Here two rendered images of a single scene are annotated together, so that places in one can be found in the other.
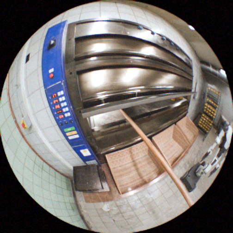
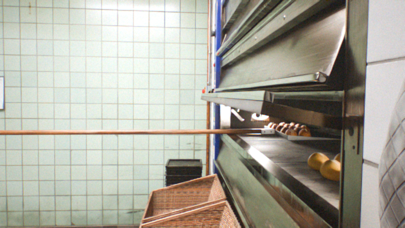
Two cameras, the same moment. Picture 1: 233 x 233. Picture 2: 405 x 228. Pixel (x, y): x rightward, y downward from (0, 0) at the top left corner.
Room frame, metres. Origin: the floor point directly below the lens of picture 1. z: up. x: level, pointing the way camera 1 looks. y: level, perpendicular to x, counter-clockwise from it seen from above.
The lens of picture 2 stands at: (0.81, -2.14, 1.43)
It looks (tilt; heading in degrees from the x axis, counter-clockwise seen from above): 3 degrees down; 101
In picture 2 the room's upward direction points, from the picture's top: 1 degrees clockwise
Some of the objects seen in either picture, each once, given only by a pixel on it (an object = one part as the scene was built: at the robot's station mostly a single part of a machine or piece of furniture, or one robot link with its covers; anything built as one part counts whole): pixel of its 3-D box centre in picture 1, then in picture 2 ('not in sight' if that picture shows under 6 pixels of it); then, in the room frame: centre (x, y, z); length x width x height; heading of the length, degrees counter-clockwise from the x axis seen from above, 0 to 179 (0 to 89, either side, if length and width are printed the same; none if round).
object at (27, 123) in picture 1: (25, 122); (208, 91); (0.24, 0.77, 1.46); 0.10 x 0.07 x 0.10; 106
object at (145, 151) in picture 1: (137, 168); (184, 205); (0.27, -0.17, 0.72); 0.56 x 0.49 x 0.28; 105
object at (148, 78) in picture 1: (172, 79); (246, 71); (0.69, -0.66, 1.54); 1.79 x 0.11 x 0.19; 106
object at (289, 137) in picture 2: not in sight; (301, 131); (1.01, 0.02, 1.20); 0.55 x 0.36 x 0.03; 105
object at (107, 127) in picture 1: (167, 108); (249, 153); (0.72, -0.65, 1.16); 1.80 x 0.06 x 0.04; 106
